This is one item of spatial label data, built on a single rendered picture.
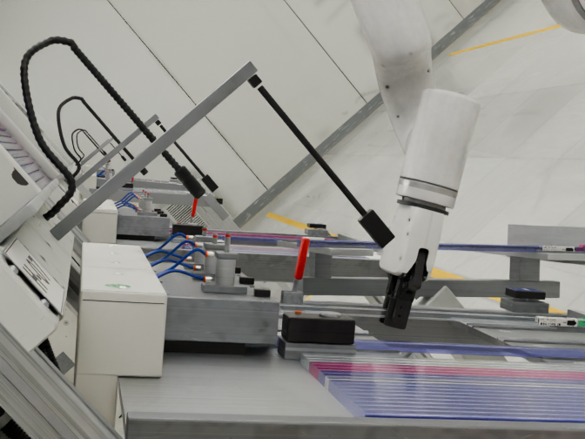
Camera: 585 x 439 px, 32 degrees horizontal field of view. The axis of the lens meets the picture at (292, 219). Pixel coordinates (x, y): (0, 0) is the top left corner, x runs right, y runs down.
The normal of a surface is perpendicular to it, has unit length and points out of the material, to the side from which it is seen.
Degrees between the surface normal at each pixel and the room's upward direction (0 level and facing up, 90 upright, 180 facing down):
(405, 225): 33
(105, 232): 90
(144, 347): 90
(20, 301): 90
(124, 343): 90
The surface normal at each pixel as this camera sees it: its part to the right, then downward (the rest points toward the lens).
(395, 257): -0.94, -0.25
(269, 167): 0.20, 0.07
